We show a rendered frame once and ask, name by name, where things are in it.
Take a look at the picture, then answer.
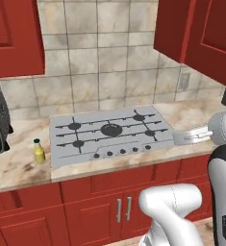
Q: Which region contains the grey gas hob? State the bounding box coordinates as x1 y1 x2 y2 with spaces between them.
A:
48 105 180 169

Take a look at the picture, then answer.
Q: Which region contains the red wall cabinet side panel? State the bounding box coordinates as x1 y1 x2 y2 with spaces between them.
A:
153 0 196 63

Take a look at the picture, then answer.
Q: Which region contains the silver cabinet door handle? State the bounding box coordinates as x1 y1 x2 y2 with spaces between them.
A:
125 196 133 222
115 198 122 224

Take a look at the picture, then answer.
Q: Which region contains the grey wall socket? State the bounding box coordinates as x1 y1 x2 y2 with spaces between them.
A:
177 72 191 92

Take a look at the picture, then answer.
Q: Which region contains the red drawer front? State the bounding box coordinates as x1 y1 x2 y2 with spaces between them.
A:
59 161 183 205
178 154 213 185
0 182 63 216

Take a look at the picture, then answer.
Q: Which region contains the red wall cabinet door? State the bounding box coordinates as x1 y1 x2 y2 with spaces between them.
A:
184 0 226 89
0 0 46 79

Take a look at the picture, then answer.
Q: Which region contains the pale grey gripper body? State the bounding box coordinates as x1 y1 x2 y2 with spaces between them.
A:
172 125 214 147

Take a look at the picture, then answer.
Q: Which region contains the yellow condiment bottle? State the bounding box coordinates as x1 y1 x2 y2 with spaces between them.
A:
33 137 47 164

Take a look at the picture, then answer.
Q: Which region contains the red base cabinet door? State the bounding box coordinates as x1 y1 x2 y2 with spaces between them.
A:
0 205 71 246
120 187 151 240
185 181 214 223
63 191 125 246

